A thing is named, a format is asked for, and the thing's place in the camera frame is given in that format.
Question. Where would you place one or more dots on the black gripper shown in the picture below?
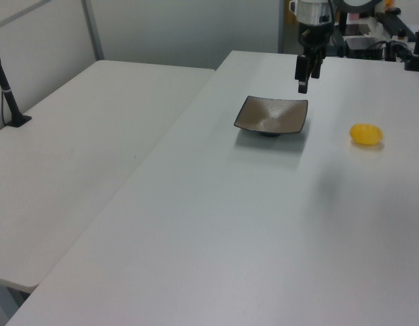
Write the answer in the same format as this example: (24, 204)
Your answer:
(314, 35)

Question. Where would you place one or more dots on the yellow lemon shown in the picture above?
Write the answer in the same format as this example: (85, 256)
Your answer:
(366, 134)

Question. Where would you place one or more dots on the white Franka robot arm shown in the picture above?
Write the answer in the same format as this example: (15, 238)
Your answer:
(311, 13)

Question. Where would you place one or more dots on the square brown ceramic plate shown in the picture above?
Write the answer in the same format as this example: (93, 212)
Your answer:
(272, 113)

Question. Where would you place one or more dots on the black electronics box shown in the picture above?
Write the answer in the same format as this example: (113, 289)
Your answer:
(364, 47)

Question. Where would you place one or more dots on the small yellow object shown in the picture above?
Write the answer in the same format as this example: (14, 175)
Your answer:
(390, 3)

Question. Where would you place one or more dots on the black pole with base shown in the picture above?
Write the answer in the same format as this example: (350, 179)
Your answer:
(7, 96)

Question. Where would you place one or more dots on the grey partition frame post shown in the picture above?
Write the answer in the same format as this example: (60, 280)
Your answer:
(93, 30)
(280, 27)

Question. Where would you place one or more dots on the black camera stand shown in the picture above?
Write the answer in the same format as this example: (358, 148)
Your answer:
(416, 56)

